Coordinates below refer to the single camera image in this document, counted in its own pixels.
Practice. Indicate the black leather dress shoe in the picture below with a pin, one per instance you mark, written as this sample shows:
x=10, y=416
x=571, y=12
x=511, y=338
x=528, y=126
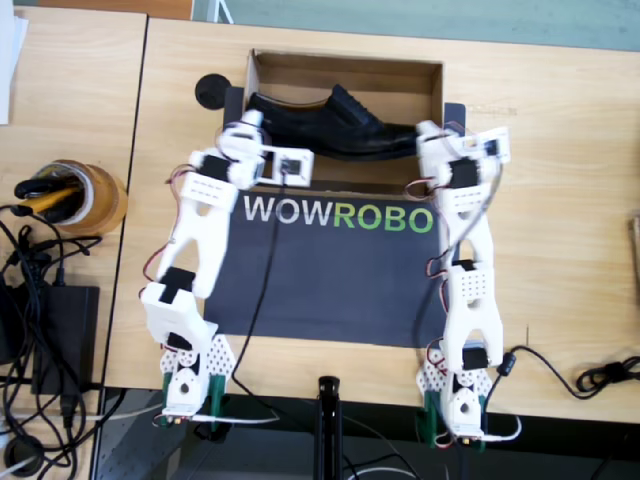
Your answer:
x=340, y=125

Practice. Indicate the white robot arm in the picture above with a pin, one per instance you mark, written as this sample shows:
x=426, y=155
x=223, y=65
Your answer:
x=200, y=235
x=472, y=300

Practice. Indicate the open cardboard box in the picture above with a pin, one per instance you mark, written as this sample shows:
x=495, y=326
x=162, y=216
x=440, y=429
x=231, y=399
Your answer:
x=390, y=75

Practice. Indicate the black round desk grommet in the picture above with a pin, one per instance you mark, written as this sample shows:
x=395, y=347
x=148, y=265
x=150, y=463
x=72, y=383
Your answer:
x=12, y=452
x=210, y=90

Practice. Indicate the white metal leg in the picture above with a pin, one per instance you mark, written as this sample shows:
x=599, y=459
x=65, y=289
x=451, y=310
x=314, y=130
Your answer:
x=225, y=10

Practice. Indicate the brown packing tape roll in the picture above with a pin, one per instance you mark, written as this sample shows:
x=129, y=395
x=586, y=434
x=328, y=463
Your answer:
x=107, y=200

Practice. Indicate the white tape roll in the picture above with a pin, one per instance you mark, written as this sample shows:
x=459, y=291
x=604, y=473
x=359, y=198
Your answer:
x=89, y=197

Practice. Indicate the dark mat with WOWROBO print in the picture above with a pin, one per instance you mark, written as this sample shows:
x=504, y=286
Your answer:
x=325, y=290

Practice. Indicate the green table clamp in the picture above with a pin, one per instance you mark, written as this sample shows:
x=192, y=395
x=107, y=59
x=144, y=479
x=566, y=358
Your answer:
x=432, y=415
x=217, y=400
x=483, y=420

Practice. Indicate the black power adapter brick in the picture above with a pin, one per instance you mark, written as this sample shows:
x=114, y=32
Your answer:
x=65, y=330

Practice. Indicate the white paper stack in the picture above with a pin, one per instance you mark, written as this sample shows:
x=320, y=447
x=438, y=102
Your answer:
x=7, y=65

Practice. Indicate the black charger block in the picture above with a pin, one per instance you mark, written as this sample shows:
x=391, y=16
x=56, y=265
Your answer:
x=6, y=325

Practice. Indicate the gripper white camera mount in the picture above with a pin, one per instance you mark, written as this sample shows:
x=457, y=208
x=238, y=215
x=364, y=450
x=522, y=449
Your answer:
x=492, y=142
x=300, y=167

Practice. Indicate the white perforated base plate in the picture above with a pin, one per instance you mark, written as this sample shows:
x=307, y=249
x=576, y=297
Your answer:
x=225, y=357
x=430, y=375

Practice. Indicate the black camera stand pole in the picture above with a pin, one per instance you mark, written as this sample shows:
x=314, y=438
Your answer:
x=329, y=425

